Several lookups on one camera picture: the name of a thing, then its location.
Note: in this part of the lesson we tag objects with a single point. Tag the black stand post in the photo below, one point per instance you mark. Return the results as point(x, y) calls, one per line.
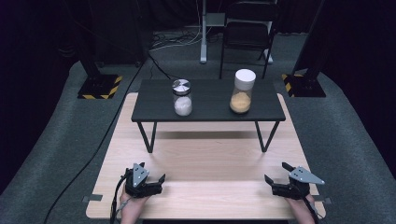
point(88, 59)
point(306, 46)

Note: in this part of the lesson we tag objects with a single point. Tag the person's left hand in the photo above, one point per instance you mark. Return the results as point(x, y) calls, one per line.
point(134, 207)

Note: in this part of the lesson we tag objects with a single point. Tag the silver lid glass jar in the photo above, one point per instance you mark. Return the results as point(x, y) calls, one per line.
point(182, 99)

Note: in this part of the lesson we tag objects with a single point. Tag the dark wheeled cart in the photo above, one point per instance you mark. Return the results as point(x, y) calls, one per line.
point(121, 31)

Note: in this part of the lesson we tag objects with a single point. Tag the black striped stand base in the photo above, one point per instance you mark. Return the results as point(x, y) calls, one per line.
point(99, 87)
point(303, 85)

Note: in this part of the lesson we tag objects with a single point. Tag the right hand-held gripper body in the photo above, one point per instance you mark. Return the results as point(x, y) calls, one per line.
point(292, 186)

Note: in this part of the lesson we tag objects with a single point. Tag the grey box under desk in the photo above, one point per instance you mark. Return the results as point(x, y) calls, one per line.
point(214, 19)

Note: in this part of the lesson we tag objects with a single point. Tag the white lid glass jar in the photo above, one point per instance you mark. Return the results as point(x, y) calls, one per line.
point(243, 93)

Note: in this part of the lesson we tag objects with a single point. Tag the person's right hand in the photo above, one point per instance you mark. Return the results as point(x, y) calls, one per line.
point(299, 207)

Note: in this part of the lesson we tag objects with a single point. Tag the black folding chair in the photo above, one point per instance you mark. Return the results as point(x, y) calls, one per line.
point(246, 34)

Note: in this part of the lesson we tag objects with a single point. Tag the black raised shelf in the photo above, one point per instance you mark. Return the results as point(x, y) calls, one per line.
point(211, 105)

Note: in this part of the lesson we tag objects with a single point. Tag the white desk leg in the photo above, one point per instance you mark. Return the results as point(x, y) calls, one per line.
point(203, 37)

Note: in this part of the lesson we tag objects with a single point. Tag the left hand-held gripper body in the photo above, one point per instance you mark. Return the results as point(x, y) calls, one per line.
point(138, 183)

